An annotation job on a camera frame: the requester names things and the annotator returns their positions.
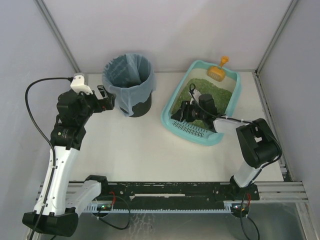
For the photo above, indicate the black trash bin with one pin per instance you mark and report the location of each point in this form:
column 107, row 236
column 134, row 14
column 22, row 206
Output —
column 136, row 99

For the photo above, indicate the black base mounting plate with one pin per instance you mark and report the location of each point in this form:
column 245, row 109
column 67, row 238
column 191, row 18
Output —
column 177, row 191

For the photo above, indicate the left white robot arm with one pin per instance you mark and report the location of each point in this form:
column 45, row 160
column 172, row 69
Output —
column 54, row 214

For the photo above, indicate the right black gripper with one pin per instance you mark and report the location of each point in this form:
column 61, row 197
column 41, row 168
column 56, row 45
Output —
column 186, row 111

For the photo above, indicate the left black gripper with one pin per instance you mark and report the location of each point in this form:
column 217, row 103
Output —
column 99, row 100

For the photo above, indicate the green cat litter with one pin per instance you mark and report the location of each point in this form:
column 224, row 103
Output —
column 221, row 98

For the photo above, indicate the blue slotted cable duct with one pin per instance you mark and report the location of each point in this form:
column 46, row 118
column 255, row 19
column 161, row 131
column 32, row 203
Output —
column 164, row 206

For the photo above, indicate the blue plastic bin liner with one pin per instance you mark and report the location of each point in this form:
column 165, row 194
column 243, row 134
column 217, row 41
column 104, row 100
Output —
column 127, row 66

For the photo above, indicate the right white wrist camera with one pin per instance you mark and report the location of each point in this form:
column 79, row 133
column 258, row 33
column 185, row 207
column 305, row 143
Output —
column 195, row 96

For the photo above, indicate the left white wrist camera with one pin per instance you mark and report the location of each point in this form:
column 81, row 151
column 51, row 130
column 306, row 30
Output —
column 79, row 84

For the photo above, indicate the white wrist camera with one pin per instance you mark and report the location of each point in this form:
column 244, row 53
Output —
column 79, row 84
column 195, row 96

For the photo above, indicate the teal litter box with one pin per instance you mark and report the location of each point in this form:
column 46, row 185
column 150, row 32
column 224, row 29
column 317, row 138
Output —
column 192, row 133

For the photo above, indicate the orange litter scoop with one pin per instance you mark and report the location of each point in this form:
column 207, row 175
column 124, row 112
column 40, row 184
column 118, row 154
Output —
column 217, row 72

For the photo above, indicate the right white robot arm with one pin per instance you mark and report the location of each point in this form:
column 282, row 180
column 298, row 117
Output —
column 258, row 145

